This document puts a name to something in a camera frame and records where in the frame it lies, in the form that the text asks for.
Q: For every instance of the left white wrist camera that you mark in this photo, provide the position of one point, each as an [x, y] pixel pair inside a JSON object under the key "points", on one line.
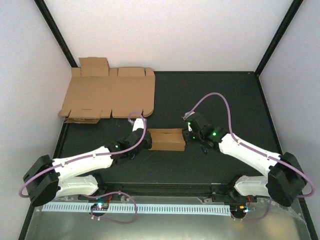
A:
{"points": [[139, 123]]}

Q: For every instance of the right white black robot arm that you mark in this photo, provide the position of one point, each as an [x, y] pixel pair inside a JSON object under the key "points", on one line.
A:
{"points": [[280, 178]]}

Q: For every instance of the white slotted cable duct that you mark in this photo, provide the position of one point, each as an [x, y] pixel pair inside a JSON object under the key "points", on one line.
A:
{"points": [[142, 208]]}

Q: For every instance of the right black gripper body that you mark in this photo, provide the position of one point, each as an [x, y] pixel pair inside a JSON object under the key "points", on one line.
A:
{"points": [[189, 140]]}

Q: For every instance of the black frame post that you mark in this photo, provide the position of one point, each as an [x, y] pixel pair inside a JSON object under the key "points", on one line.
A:
{"points": [[51, 23], [282, 28]]}

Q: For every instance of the brown cardboard box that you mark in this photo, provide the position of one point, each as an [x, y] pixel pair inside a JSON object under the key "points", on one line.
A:
{"points": [[167, 139]]}

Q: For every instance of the left black frame post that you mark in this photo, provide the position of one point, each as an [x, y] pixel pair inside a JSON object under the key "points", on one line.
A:
{"points": [[51, 23]]}

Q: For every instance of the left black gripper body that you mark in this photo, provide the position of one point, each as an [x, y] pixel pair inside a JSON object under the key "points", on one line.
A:
{"points": [[148, 145]]}

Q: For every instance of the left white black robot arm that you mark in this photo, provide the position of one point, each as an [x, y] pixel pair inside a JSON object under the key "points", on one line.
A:
{"points": [[48, 178]]}

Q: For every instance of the right black frame post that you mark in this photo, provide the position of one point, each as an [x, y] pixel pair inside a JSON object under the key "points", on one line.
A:
{"points": [[282, 28]]}

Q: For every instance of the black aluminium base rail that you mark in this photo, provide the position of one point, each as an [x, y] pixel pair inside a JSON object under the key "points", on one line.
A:
{"points": [[217, 192]]}

